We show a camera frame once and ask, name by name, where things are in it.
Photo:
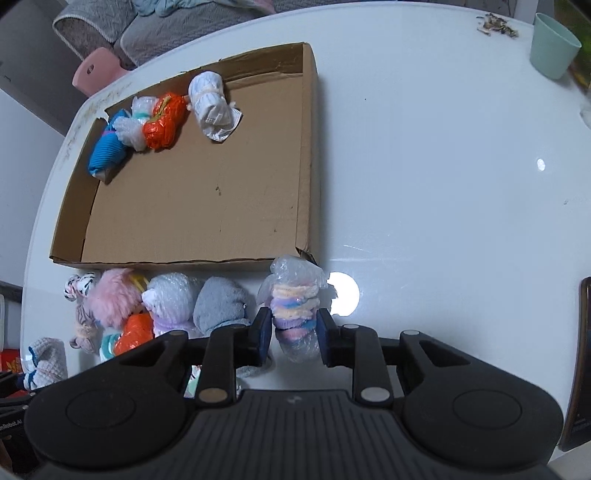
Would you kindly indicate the grey sock bundle blue tie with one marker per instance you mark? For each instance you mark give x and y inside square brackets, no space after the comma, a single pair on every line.
[49,364]

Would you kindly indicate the white green patterned sock bundle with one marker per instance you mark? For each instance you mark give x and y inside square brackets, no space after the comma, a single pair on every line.
[78,287]

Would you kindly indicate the white sock teal scrunchie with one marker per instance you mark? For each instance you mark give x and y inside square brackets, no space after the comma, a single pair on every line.
[106,349]

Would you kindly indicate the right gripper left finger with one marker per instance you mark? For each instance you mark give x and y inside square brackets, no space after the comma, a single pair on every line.
[229,348]

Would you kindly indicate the white knit sock roll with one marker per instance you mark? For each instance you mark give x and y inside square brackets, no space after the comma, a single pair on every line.
[216,117]

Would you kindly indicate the shallow cardboard box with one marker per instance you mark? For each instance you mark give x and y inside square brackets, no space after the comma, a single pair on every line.
[241,202]

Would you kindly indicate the grey quilted sofa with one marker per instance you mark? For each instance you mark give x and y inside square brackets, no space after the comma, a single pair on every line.
[138,31]

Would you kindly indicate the bubble lilac sock bundle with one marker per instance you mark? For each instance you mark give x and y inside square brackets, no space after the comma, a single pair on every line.
[170,299]

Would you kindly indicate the mint green cup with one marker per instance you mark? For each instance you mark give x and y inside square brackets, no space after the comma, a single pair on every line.
[554,47]

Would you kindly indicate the blue sock roll pink band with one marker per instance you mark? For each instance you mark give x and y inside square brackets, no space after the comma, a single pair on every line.
[109,152]

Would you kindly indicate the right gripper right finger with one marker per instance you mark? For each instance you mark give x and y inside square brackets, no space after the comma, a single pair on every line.
[359,349]

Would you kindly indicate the white fluffy bundle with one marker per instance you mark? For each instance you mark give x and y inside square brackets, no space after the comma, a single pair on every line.
[129,127]

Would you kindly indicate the fluffy pink blue sock bundle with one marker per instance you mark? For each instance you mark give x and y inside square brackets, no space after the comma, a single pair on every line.
[116,296]

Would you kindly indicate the mauve sock bundle yellow band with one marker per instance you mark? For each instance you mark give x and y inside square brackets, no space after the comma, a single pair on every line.
[86,330]

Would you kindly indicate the pastel striped socks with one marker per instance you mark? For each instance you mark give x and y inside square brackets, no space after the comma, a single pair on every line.
[293,293]

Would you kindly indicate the orange plastic bundle yellow tie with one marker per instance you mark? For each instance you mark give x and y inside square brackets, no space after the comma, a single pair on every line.
[168,115]

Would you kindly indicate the pink child stool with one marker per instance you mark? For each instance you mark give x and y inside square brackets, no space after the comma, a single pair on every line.
[98,70]

